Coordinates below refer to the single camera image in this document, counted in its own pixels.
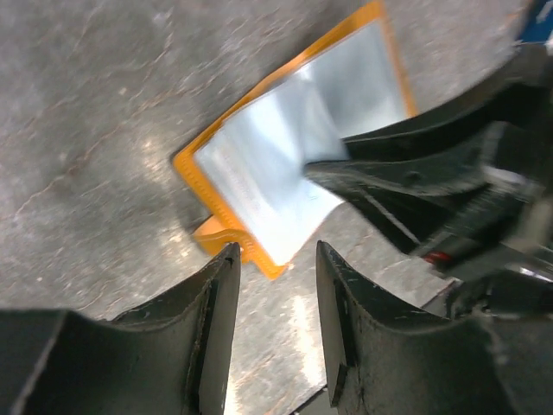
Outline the orange leather card holder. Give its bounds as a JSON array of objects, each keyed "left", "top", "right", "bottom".
[{"left": 172, "top": 1, "right": 416, "bottom": 279}]

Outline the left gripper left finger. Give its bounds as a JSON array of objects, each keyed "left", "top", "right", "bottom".
[{"left": 1, "top": 243, "right": 241, "bottom": 414}]

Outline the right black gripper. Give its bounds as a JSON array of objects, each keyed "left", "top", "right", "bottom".
[{"left": 305, "top": 43, "right": 552, "bottom": 318}]

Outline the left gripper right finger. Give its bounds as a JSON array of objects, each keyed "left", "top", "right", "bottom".
[{"left": 316, "top": 242, "right": 552, "bottom": 414}]

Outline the blue razor package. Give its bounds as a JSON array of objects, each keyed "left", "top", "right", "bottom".
[{"left": 516, "top": 0, "right": 553, "bottom": 44}]

